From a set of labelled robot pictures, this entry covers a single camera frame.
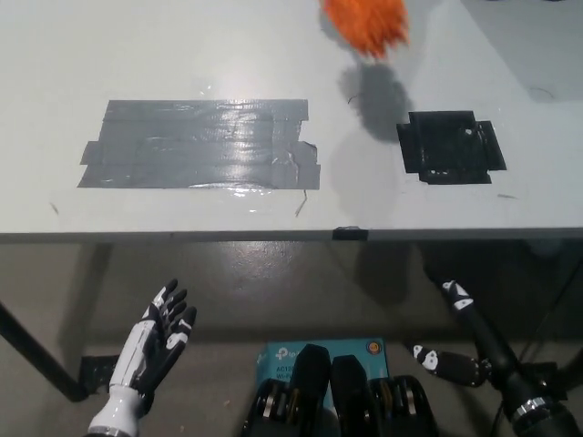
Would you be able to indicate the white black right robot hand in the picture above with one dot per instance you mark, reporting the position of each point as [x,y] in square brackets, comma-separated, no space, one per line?
[496,355]

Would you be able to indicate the black tape square patch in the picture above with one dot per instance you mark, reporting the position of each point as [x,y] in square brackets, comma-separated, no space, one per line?
[451,148]

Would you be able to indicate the teal router box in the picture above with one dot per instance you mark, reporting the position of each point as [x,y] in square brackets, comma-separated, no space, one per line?
[282,359]

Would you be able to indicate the black slanted table leg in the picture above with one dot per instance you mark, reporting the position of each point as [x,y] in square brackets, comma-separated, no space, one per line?
[41,350]

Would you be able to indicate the orange duster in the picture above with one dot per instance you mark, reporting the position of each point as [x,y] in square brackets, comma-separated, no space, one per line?
[371,25]

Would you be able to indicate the grey upright table leg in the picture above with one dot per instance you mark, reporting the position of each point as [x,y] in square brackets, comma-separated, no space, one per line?
[93,296]

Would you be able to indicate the small black tape piece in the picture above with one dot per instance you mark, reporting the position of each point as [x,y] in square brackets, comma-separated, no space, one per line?
[350,233]

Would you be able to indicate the grey duct tape patch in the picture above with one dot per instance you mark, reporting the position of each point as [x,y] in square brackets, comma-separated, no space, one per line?
[200,143]

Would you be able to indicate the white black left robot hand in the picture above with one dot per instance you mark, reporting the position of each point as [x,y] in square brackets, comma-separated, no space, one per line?
[136,359]

